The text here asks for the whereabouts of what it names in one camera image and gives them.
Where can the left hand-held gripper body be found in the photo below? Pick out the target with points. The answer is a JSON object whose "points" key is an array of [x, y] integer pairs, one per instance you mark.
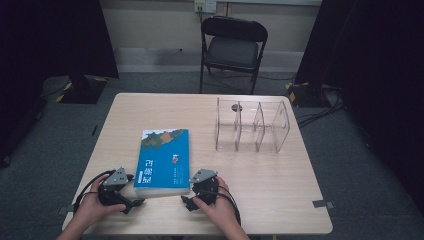
{"points": [[115, 178]]}

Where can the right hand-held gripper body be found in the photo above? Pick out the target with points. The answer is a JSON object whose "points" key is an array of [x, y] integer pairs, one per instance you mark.
{"points": [[205, 175]]}

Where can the blue book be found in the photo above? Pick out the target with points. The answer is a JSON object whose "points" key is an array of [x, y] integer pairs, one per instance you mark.
{"points": [[163, 160]]}

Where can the clear acrylic book rack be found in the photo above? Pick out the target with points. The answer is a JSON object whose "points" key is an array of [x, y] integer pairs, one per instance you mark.
{"points": [[250, 133]]}

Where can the person's right hand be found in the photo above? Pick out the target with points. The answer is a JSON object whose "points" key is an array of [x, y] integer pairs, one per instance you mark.
{"points": [[221, 210]]}

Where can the person's left hand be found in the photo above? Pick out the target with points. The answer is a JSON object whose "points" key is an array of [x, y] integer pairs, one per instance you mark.
{"points": [[93, 210]]}

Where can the small dark floor tape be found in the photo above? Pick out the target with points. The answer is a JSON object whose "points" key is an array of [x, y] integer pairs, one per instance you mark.
{"points": [[94, 130]]}

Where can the grey tape strip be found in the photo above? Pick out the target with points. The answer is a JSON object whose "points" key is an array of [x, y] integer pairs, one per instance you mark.
{"points": [[65, 209], [322, 203]]}

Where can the black round sticker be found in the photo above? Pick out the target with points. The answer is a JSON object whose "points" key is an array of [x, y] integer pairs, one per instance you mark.
{"points": [[236, 107]]}

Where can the black stand base yellow tape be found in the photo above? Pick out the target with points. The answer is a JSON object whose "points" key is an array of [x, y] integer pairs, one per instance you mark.
{"points": [[81, 91], [306, 95]]}

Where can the black folding chair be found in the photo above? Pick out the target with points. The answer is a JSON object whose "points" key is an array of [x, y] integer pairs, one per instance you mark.
{"points": [[231, 51]]}

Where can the black curtain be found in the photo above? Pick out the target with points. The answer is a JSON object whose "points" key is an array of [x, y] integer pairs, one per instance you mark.
{"points": [[50, 50], [376, 66]]}

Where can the white wall socket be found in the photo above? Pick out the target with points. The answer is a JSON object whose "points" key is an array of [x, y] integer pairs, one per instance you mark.
{"points": [[205, 5]]}

